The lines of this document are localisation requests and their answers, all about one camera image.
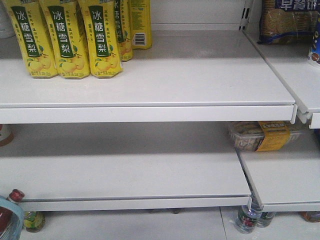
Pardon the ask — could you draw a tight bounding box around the red cap drink bottle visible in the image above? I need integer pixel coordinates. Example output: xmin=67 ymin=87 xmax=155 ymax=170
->
xmin=7 ymin=189 xmax=46 ymax=233

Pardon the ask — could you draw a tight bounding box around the clear water bottle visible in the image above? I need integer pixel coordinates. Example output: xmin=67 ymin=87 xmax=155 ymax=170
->
xmin=235 ymin=199 xmax=262 ymax=234
xmin=256 ymin=211 xmax=276 ymax=228

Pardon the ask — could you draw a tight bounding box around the yellow pear drink carton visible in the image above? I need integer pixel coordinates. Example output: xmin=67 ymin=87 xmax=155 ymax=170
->
xmin=39 ymin=0 xmax=91 ymax=79
xmin=129 ymin=0 xmax=153 ymax=50
xmin=78 ymin=0 xmax=123 ymax=79
xmin=114 ymin=0 xmax=133 ymax=62
xmin=3 ymin=0 xmax=58 ymax=79

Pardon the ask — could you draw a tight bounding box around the breakfast biscuit bag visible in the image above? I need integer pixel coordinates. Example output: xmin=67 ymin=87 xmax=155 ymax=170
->
xmin=259 ymin=0 xmax=320 ymax=45

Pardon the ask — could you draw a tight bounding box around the white metal shelf unit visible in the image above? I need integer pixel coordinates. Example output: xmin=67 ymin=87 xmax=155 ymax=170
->
xmin=0 ymin=0 xmax=320 ymax=240

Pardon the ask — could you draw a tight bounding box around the light blue plastic basket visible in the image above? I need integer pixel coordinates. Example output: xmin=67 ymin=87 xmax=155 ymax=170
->
xmin=0 ymin=196 xmax=24 ymax=240

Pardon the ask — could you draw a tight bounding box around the clear cookie box yellow label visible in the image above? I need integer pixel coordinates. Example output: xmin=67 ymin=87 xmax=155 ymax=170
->
xmin=227 ymin=121 xmax=310 ymax=152

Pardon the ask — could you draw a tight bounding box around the red coke can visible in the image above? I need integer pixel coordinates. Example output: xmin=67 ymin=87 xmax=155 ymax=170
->
xmin=0 ymin=207 xmax=12 ymax=234

